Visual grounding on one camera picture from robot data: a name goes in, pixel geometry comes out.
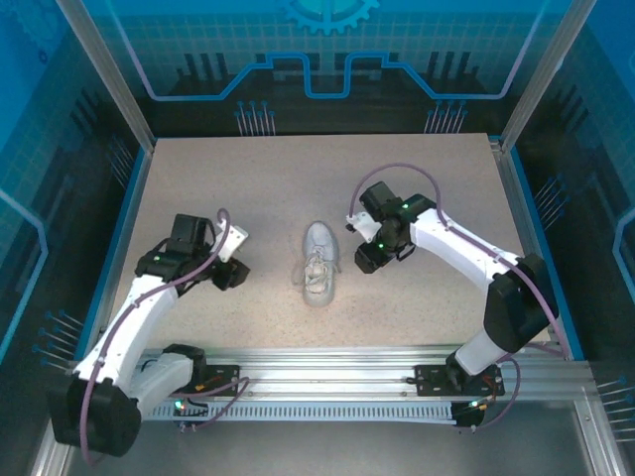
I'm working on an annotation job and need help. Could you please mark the white sneaker shoe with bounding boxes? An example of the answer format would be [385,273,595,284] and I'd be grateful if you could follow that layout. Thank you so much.
[300,220,341,307]

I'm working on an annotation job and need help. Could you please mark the white shoelace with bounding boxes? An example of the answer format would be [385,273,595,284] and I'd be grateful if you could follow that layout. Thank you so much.
[290,247,343,293]

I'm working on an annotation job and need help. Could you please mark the blue table edge trim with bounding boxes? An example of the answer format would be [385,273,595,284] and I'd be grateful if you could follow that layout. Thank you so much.
[73,147,153,362]
[509,148,586,361]

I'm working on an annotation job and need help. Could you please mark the grey metal panel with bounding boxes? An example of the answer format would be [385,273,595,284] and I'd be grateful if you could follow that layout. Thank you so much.
[63,418,596,476]

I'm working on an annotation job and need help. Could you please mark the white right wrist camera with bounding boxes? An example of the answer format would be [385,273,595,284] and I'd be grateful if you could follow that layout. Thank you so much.
[345,211,382,245]

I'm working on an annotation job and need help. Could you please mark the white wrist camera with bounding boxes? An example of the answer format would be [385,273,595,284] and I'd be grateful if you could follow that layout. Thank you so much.
[345,211,382,245]
[213,225,249,264]

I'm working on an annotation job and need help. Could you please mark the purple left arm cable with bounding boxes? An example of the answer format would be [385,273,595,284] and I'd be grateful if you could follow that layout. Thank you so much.
[78,207,249,468]

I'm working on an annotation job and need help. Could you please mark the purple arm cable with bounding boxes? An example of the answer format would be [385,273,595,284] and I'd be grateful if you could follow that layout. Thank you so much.
[78,207,249,468]
[345,162,572,432]

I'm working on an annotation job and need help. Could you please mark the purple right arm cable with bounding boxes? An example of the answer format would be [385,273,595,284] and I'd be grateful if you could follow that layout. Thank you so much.
[345,162,572,432]

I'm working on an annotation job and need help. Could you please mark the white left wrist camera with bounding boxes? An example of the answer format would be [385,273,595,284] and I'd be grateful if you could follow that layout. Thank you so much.
[213,225,249,264]

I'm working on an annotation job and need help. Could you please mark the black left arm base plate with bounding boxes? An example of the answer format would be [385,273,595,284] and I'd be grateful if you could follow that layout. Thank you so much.
[197,363,243,398]

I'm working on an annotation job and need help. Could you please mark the aluminium side rail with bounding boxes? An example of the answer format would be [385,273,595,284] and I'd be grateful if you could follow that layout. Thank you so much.
[488,136,570,361]

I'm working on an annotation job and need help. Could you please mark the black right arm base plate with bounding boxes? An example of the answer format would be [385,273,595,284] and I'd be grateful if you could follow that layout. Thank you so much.
[414,363,506,398]

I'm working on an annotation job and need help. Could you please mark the aluminium mounting rail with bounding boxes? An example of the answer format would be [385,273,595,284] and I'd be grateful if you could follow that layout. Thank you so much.
[59,345,596,404]

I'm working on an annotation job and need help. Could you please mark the slotted white cable duct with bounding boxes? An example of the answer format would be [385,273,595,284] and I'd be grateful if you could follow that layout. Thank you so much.
[141,400,460,423]

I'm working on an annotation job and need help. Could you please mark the aluminium frame post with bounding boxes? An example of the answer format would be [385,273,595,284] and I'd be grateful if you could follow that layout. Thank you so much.
[54,0,158,153]
[499,0,599,153]

